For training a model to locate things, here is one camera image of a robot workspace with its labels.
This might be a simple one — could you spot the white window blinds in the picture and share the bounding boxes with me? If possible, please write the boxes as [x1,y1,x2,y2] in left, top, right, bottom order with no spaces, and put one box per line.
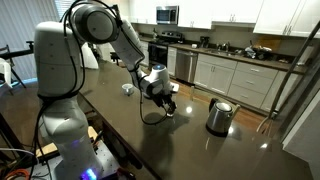
[0,0,78,81]

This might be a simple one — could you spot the white plastic jug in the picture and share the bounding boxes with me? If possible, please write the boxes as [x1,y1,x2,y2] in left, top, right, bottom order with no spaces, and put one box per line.
[81,42,100,71]

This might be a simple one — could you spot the stainless steel dishwasher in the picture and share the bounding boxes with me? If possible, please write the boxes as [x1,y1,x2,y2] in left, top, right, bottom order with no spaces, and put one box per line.
[175,48,199,85]

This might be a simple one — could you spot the white lower kitchen cabinets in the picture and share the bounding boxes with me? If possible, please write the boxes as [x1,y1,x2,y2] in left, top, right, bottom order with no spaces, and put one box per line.
[165,46,301,113]

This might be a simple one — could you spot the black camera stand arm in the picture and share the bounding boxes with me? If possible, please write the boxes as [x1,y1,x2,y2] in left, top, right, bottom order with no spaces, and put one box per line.
[0,40,36,61]

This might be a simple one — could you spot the pile of dishes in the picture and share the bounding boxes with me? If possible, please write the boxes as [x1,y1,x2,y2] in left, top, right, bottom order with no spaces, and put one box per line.
[244,44,273,61]

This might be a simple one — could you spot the metal tripod leg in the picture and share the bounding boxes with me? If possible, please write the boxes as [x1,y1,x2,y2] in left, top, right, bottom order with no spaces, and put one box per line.
[255,19,320,135]

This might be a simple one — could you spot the black coffee maker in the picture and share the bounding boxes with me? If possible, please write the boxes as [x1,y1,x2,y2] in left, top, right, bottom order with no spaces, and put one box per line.
[199,35,211,49]

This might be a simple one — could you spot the black office chair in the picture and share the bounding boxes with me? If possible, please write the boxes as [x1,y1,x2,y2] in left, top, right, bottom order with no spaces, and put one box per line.
[109,50,123,67]

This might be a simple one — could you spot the orange cable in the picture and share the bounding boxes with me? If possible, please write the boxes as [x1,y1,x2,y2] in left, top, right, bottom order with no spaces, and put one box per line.
[3,167,33,180]

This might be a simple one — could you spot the white upper kitchen cabinets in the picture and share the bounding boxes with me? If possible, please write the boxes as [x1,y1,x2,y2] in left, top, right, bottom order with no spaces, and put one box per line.
[128,0,320,39]

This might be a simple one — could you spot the stainless steel electric kettle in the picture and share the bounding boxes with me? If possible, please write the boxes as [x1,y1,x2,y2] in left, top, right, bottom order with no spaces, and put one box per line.
[205,97,242,137]

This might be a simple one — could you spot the small white cup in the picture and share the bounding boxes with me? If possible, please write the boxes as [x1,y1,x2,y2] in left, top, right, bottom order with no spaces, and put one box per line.
[121,83,135,97]

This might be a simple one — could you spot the white kitchen cabinets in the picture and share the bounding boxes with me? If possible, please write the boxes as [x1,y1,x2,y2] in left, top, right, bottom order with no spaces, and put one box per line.
[165,46,301,113]
[128,0,320,39]

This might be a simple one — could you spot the stainless steel microwave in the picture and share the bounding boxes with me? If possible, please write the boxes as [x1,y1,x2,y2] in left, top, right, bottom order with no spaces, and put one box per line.
[155,5,180,26]

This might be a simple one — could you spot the black kitchen stove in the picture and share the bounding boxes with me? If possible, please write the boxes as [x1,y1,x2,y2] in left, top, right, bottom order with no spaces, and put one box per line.
[147,30,185,68]

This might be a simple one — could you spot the wooden cutting board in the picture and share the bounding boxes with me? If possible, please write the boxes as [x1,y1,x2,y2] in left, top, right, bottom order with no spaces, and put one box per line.
[255,34,283,53]

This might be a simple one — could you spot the chrome sink faucet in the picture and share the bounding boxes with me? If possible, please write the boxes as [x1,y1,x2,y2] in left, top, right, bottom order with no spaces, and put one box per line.
[221,41,232,53]

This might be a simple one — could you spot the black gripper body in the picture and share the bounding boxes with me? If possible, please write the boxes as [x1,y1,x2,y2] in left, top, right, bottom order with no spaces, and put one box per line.
[150,91,174,108]

